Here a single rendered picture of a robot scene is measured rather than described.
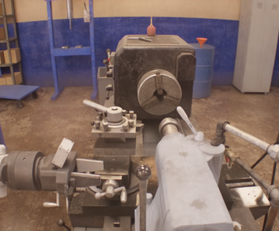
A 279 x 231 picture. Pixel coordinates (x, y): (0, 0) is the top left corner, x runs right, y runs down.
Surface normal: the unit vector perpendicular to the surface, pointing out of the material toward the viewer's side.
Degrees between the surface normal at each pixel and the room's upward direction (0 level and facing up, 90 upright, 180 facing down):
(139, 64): 90
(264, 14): 90
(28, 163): 31
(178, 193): 0
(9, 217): 0
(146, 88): 90
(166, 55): 90
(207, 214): 0
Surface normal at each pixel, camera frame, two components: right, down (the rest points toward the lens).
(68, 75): 0.03, 0.42
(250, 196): 0.00, -0.91
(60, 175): 0.01, -0.44
